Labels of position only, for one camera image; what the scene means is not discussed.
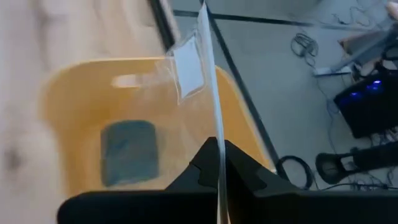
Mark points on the black computer tower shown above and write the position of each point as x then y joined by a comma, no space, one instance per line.
370,109

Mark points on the yellow plastic bin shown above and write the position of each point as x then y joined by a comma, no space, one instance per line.
81,102

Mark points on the dark green bandage roll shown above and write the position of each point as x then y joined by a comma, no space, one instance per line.
129,152

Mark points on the black stand base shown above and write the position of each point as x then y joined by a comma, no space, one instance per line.
332,168

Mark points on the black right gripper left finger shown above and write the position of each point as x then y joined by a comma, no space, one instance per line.
140,207

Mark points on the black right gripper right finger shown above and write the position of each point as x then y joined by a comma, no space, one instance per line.
311,207

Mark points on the clear plastic bag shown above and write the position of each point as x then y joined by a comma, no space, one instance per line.
188,71

